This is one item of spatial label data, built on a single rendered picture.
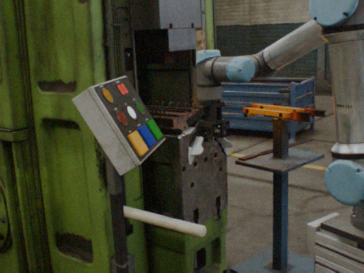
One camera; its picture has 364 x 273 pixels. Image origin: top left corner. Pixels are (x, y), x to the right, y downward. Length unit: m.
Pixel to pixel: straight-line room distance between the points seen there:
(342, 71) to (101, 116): 0.71
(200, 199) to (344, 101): 1.18
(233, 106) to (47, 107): 4.10
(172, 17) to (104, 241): 1.00
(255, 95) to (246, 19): 5.09
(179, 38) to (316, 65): 8.02
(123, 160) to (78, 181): 0.72
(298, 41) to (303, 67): 8.75
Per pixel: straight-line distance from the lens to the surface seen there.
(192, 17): 2.12
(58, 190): 2.26
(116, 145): 1.42
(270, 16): 10.43
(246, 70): 1.32
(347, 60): 1.11
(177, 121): 2.03
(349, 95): 1.11
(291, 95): 5.60
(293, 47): 1.34
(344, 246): 1.37
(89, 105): 1.42
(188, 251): 2.16
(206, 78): 1.40
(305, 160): 2.45
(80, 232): 2.23
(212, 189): 2.22
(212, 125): 1.40
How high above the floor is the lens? 1.34
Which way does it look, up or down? 12 degrees down
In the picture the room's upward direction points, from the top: 3 degrees counter-clockwise
